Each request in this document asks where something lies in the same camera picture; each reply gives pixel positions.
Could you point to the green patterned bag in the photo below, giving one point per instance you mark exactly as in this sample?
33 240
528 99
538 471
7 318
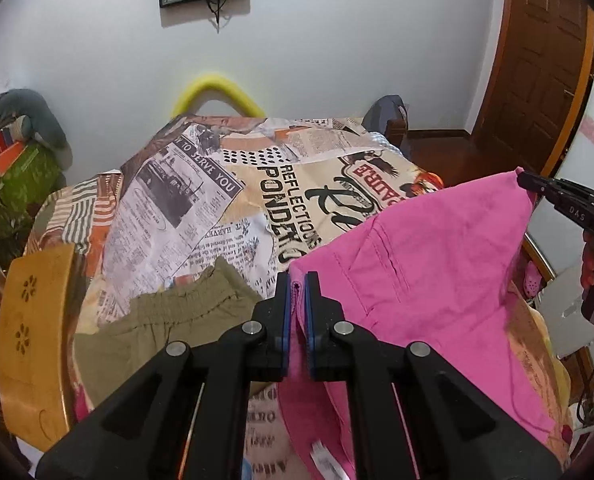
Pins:
19 185

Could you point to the pink pants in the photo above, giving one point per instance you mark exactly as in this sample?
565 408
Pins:
427 260

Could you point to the grey cloth bundle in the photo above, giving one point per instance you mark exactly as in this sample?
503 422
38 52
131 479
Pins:
37 115

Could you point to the olive green pants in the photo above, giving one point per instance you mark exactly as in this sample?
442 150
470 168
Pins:
142 330

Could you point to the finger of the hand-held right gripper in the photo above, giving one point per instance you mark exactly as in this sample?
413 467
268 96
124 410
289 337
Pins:
534 181

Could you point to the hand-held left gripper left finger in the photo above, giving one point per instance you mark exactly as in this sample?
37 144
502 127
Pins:
285 312

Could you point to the blue cloth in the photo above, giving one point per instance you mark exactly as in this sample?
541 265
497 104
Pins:
384 110

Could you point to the brown wooden door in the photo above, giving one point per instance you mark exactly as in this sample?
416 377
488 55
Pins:
532 60

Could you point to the yellow wooden chair back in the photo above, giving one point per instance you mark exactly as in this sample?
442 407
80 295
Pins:
32 350

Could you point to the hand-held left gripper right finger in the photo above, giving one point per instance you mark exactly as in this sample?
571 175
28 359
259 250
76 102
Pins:
310 312

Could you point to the brown wooden bedpost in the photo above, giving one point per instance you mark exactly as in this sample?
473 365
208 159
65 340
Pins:
399 135

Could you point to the pink slipper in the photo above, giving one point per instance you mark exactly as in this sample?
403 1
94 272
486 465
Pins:
533 281

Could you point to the yellow foam tube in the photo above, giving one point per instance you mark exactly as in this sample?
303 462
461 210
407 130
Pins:
212 82

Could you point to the white flat board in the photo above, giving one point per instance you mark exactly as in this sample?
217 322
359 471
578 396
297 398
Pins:
569 310

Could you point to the printed blanket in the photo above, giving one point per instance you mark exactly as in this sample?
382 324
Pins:
277 160

